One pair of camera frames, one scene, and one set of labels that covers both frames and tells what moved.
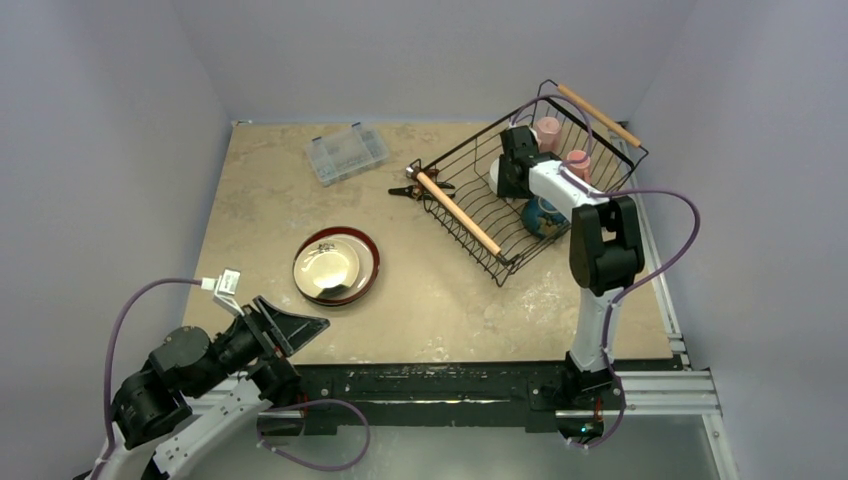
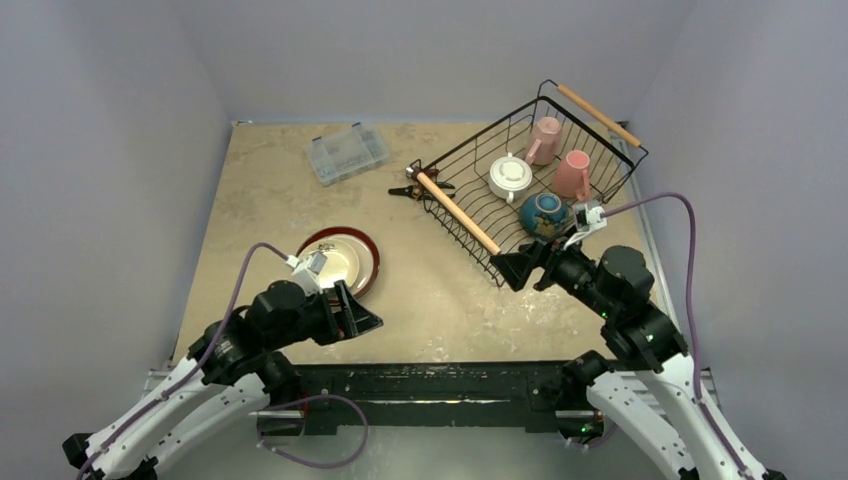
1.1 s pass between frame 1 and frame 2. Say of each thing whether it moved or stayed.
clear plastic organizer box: stayed
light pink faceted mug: stayed
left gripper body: moved
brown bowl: stayed
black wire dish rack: stayed
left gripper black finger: moved
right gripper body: moved
